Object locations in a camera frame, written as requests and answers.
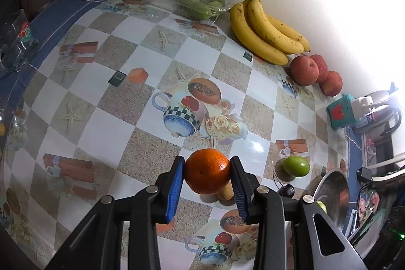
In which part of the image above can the black power adapter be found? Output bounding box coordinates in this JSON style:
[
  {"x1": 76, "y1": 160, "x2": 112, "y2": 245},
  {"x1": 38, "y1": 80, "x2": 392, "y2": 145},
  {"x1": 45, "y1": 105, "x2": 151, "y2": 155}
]
[{"x1": 356, "y1": 167, "x2": 373, "y2": 183}]

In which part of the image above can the teal box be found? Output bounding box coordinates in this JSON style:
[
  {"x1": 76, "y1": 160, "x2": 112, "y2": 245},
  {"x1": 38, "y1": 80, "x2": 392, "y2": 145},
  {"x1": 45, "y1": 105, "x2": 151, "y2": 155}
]
[{"x1": 327, "y1": 94, "x2": 356, "y2": 130}]

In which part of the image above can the stainless steel kettle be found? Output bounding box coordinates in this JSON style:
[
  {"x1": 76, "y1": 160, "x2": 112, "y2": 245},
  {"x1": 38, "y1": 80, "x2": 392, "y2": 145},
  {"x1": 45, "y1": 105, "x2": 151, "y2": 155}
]
[{"x1": 353, "y1": 91, "x2": 402, "y2": 136}]

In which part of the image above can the red apple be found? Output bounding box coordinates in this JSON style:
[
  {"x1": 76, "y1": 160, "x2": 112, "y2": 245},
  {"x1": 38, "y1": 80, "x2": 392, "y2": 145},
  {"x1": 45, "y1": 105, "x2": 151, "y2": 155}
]
[
  {"x1": 290, "y1": 55, "x2": 319, "y2": 86},
  {"x1": 319, "y1": 71, "x2": 342, "y2": 97},
  {"x1": 310, "y1": 54, "x2": 329, "y2": 84}
]

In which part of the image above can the yellow banana bunch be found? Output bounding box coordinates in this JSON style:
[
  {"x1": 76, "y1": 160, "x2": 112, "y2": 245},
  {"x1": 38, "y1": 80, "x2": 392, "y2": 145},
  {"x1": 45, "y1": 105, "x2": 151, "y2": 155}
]
[{"x1": 230, "y1": 0, "x2": 311, "y2": 66}]

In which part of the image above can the red apple right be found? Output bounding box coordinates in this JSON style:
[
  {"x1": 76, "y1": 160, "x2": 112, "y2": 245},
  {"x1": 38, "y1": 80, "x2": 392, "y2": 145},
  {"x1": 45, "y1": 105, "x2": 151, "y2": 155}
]
[{"x1": 319, "y1": 71, "x2": 342, "y2": 97}]

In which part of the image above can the white power strip lamp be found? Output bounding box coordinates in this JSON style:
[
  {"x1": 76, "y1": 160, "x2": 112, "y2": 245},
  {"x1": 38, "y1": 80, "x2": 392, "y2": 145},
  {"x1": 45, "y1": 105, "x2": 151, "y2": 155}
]
[{"x1": 351, "y1": 82, "x2": 397, "y2": 119}]

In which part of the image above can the red apple left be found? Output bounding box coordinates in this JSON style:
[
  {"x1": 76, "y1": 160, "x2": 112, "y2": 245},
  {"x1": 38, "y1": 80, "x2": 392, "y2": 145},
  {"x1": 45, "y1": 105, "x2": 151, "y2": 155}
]
[{"x1": 290, "y1": 55, "x2": 319, "y2": 86}]

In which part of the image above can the large pale green mango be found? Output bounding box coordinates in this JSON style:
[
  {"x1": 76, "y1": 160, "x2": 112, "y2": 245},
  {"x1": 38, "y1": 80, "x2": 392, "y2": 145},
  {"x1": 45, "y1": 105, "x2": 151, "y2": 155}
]
[{"x1": 316, "y1": 200, "x2": 328, "y2": 213}]

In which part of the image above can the small green mango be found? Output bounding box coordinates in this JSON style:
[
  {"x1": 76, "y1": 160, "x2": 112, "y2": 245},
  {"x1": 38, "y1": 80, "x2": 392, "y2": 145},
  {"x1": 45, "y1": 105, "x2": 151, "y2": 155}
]
[{"x1": 281, "y1": 156, "x2": 310, "y2": 177}]

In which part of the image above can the red apple middle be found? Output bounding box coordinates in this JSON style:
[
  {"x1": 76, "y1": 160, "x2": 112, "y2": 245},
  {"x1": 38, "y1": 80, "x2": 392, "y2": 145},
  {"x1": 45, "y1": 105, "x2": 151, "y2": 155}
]
[{"x1": 310, "y1": 54, "x2": 329, "y2": 84}]

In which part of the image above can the smooth orange tangerine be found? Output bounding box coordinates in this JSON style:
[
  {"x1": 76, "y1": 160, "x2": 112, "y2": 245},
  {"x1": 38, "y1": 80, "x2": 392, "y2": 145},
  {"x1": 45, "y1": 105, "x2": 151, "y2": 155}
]
[{"x1": 183, "y1": 149, "x2": 230, "y2": 195}]

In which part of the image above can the stainless steel bowl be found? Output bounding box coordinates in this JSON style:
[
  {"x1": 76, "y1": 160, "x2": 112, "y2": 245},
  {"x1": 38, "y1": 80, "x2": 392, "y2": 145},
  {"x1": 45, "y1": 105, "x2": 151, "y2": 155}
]
[{"x1": 308, "y1": 169, "x2": 349, "y2": 231}]

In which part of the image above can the checkered plastic tablecloth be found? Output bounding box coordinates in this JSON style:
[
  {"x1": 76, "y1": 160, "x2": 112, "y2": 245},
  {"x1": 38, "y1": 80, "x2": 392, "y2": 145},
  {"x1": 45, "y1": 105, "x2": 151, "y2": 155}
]
[{"x1": 1, "y1": 0, "x2": 349, "y2": 268}]

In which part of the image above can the clear plastic container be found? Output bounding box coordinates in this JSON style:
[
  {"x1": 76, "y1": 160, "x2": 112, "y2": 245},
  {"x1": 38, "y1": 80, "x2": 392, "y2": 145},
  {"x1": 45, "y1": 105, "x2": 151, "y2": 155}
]
[{"x1": 1, "y1": 10, "x2": 38, "y2": 73}]

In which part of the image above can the blue striped cloth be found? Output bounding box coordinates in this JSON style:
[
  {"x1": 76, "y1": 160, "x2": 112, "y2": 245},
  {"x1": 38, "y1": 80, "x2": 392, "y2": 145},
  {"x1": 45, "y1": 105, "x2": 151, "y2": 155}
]
[{"x1": 1, "y1": 0, "x2": 107, "y2": 106}]

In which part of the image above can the brown round fruit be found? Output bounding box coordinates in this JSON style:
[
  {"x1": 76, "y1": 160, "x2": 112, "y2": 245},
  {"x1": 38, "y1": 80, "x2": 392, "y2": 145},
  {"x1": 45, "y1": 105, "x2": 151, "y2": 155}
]
[{"x1": 216, "y1": 181, "x2": 234, "y2": 201}]

